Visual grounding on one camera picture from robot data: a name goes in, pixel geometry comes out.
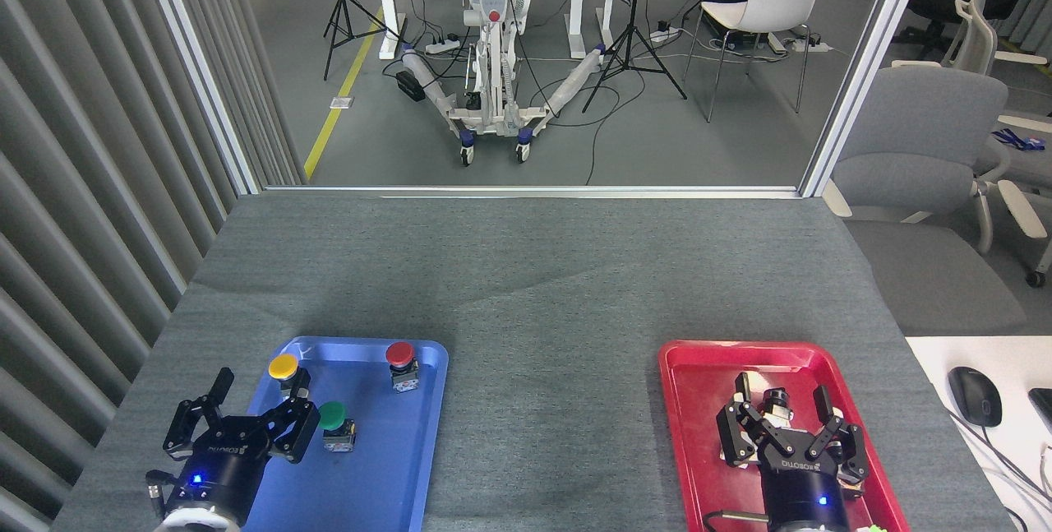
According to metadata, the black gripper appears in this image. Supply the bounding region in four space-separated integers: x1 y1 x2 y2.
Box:
715 372 870 526
162 367 322 523

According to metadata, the green push button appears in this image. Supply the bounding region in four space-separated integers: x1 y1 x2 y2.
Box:
317 400 358 454

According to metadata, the yellow push button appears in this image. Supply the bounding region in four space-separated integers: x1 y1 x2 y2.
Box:
268 353 313 403

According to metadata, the red push button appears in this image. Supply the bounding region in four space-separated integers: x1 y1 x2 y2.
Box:
385 341 421 393

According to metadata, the red plastic tray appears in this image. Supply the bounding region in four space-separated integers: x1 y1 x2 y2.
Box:
657 340 911 532

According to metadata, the blue plastic tray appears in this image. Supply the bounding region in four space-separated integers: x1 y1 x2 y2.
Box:
197 336 450 532

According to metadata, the black computer mouse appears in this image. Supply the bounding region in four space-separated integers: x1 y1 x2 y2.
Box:
948 366 1004 428

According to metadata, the white desk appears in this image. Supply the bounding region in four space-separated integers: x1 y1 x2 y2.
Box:
904 335 1052 532

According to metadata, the black keyboard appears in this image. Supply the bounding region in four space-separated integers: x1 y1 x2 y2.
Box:
1027 387 1052 436

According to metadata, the grey office chair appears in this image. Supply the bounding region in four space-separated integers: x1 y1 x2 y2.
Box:
822 65 1052 288

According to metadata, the white office chair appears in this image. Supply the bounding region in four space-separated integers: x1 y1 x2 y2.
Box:
892 0 1052 76

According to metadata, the black switch with silver collar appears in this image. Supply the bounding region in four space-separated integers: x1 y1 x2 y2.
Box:
760 388 796 428

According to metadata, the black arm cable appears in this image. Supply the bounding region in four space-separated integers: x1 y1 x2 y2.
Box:
700 508 770 532
145 470 170 516

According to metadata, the silver frame crossbar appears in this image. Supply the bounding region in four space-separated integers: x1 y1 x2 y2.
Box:
261 184 805 201

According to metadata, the silver frame post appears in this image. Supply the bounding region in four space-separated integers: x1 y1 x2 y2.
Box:
797 0 939 199
134 0 265 197

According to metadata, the blue lanyard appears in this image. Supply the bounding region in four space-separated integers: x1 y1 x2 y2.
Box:
991 127 1051 152

